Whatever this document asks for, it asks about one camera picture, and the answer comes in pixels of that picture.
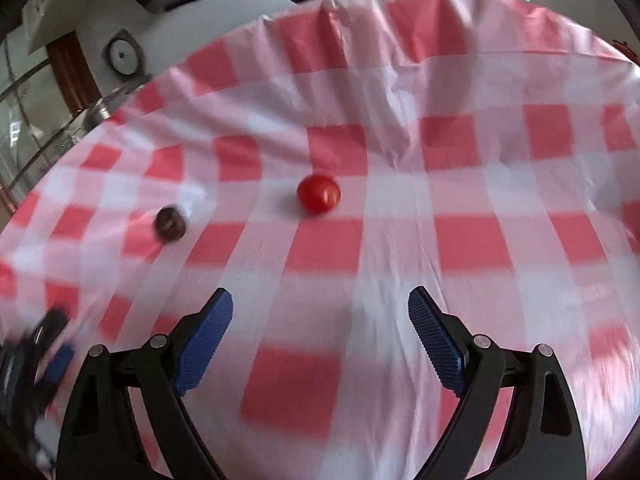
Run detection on glass sliding door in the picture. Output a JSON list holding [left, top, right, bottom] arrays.
[[0, 45, 76, 201]]

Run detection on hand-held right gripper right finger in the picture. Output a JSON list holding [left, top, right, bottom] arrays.
[[407, 286, 587, 480]]

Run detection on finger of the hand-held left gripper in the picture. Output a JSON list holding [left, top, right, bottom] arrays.
[[41, 344, 76, 388], [30, 306, 69, 347]]

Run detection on round grey lid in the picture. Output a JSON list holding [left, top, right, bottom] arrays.
[[102, 30, 151, 81]]

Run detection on ringed dark water chestnut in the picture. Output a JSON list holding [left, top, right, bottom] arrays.
[[154, 205, 188, 241]]

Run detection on red white checkered tablecloth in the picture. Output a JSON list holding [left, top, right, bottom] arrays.
[[0, 0, 640, 480]]

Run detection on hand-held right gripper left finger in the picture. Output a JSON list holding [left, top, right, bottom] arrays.
[[56, 287, 234, 480]]

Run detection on red tomato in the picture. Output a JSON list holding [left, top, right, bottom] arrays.
[[296, 173, 342, 215]]

